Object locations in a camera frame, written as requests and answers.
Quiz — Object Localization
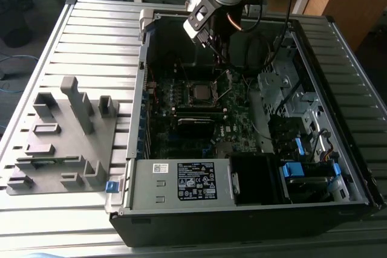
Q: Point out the silver CPU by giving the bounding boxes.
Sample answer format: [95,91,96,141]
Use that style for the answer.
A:
[192,83,212,101]

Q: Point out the CPU socket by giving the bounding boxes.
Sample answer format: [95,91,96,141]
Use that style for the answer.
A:
[187,80,220,108]

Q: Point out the black RAM slot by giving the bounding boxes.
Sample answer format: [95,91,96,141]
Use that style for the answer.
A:
[176,104,223,112]
[177,111,227,119]

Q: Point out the silver metal disk bay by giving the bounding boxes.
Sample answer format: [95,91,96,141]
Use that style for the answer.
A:
[256,27,327,138]

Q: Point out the green motherboard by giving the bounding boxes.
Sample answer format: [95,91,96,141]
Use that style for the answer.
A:
[146,70,273,161]

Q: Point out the black graphics card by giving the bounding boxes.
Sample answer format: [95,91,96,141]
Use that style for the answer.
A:
[177,117,217,141]

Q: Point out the square chipset heatsink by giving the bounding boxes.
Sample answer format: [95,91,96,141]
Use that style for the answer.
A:
[216,141,233,156]

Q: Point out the wooden cabinet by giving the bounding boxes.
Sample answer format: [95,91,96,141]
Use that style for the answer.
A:
[304,0,387,51]

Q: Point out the blue disk carrier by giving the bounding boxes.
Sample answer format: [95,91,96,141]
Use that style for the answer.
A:
[279,162,305,178]

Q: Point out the silver power supply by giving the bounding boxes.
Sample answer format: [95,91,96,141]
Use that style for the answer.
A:
[129,158,236,210]

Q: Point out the black hard disk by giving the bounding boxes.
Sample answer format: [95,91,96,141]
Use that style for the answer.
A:
[285,176,330,203]

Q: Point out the grey parts rack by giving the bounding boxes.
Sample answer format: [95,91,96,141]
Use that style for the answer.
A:
[5,76,121,196]

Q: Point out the black PC case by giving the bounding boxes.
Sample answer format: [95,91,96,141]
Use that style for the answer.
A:
[104,8,386,248]

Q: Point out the green RAM stick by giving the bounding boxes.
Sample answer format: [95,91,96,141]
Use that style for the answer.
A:
[31,157,81,167]

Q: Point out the pale blue object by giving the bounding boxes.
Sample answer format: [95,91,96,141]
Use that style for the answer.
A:
[28,251,58,258]

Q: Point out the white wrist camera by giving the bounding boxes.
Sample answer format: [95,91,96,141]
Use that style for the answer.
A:
[183,0,218,50]

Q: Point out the black looped wire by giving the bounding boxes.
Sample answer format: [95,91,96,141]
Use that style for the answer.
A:
[246,32,272,73]

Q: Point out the grey case handle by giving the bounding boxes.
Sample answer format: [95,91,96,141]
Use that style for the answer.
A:
[138,9,155,41]

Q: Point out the multicoloured power wires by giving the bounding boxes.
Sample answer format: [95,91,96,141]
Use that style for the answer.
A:
[320,147,339,163]

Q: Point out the blue floor cable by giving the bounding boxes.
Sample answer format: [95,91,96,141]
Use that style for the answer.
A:
[0,54,40,94]

